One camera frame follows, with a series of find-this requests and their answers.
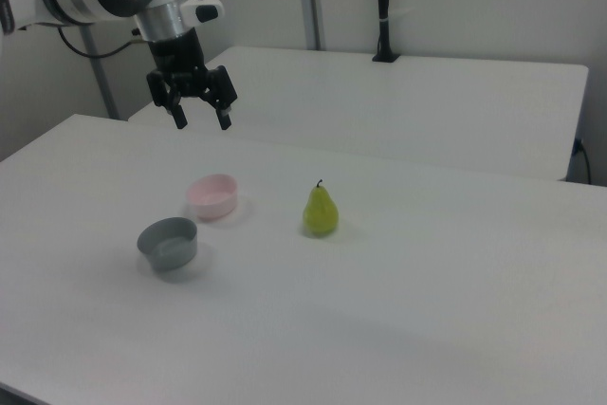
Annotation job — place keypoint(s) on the pink bowl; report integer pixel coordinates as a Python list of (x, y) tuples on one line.
[(213, 206)]

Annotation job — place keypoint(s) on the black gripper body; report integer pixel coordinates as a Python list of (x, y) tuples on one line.
[(178, 59)]

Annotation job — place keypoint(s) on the grey bowl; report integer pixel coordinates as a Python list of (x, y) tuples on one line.
[(171, 255)]

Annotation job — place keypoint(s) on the green pear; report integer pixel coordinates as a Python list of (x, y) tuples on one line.
[(321, 215)]

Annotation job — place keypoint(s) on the black pole with base plate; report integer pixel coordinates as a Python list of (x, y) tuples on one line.
[(384, 6)]

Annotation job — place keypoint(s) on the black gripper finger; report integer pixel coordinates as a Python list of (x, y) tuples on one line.
[(223, 92), (163, 92)]

